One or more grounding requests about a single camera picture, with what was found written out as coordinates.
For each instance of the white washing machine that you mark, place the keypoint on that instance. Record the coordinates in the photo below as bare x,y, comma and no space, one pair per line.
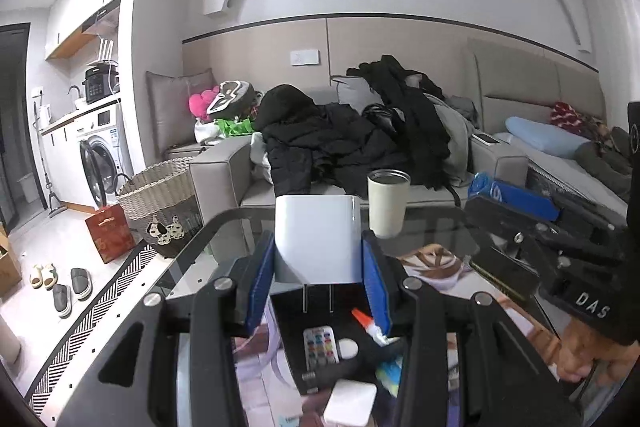
102,157

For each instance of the small grey cushion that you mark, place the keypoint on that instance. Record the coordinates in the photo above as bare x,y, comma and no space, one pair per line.
347,89

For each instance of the smartphone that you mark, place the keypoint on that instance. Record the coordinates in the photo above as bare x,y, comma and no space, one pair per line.
486,138

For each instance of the mop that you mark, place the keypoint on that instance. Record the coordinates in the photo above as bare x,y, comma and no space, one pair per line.
50,202

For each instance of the red patterned cloth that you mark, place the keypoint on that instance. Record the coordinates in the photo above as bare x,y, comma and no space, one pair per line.
575,117

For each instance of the grey garment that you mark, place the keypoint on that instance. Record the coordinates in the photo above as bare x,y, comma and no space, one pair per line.
457,142

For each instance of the bed mattress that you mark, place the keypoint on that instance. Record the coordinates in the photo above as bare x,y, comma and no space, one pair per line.
550,167

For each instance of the black clothes pile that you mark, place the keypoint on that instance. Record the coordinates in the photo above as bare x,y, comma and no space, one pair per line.
415,122

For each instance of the black white patterned rug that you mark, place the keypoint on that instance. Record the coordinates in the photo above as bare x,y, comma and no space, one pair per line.
90,337

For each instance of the white wall cabinets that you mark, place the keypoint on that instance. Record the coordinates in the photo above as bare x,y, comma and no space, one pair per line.
75,17

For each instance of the cardboard box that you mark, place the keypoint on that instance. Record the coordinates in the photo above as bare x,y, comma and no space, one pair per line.
9,267

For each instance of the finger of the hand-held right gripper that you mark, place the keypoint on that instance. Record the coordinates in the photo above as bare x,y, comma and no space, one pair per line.
520,199
505,272

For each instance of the red gift bag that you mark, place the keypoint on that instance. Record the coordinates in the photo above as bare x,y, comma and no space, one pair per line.
110,234

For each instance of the dark olive cloth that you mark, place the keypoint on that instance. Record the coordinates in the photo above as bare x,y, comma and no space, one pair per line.
602,162

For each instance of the white plug adapter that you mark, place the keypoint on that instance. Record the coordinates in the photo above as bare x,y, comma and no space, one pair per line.
317,237

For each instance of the green white bag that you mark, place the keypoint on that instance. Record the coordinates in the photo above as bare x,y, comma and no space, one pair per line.
232,127

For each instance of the round black white cushion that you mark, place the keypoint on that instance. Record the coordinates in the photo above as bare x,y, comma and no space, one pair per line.
230,98

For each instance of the black glass door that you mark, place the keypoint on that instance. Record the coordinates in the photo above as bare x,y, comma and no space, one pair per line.
12,122

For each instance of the white square charger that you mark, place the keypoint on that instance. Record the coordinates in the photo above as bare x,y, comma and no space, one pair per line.
350,402

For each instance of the range hood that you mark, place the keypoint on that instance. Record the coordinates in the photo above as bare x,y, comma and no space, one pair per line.
102,19

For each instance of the beige bed headboard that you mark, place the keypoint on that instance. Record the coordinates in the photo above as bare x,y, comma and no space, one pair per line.
530,77

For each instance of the black storage box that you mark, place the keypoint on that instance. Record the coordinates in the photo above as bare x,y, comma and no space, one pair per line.
290,307

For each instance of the beige slipper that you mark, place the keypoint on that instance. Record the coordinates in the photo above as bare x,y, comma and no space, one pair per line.
37,277
50,274

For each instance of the blue pillow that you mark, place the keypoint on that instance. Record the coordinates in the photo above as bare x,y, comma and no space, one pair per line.
542,137

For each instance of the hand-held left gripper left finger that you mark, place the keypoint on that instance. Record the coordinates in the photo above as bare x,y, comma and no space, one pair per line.
260,287

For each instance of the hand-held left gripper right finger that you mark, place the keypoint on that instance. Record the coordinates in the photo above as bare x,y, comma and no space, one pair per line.
377,287

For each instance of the grey sofa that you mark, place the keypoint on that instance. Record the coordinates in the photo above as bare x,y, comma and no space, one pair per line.
220,177

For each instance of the black puffer jacket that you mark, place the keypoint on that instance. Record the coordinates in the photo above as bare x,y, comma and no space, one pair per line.
320,142

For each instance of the white round disc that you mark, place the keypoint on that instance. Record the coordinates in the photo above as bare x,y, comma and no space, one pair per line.
348,349

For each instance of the pink plush toy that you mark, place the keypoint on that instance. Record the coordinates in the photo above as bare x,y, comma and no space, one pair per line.
199,103

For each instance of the person's right hand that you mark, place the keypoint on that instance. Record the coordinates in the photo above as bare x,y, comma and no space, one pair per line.
585,352

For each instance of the large grey cushion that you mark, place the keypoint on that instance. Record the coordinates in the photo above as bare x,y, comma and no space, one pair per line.
170,107

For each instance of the wicker basket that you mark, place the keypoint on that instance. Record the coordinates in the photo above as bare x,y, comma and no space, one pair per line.
150,192

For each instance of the white tumbler cup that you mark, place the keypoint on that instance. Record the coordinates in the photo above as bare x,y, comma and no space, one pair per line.
387,207

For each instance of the black cooker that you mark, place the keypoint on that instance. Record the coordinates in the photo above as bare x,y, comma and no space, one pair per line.
100,84

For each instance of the white glue bottle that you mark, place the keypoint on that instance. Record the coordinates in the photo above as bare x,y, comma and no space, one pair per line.
372,327

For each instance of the white remote control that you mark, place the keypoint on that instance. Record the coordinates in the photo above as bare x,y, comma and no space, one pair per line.
320,347

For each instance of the white wall switch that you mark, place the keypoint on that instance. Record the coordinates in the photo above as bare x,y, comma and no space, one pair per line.
304,58

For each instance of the white router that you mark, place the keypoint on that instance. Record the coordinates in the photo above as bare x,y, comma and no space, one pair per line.
107,52

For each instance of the grey slipper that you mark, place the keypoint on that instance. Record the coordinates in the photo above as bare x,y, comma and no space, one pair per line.
62,302
81,283

